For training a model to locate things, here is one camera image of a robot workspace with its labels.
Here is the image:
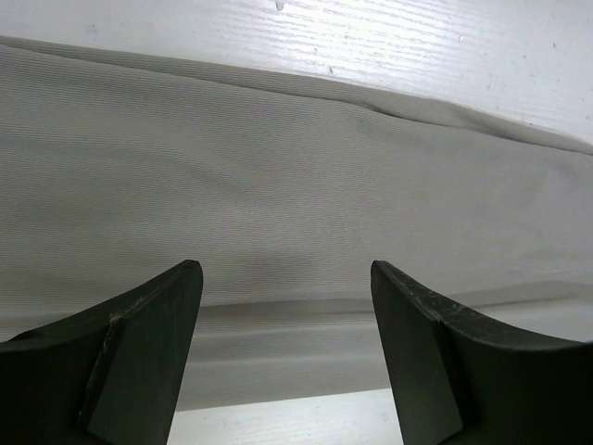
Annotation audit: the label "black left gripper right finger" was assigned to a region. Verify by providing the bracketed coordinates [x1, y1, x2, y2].
[371, 261, 592, 444]

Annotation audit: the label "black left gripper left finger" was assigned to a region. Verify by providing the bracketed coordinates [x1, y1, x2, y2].
[1, 261, 203, 444]

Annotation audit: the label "grey trousers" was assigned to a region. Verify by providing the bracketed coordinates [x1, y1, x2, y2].
[1, 38, 592, 410]

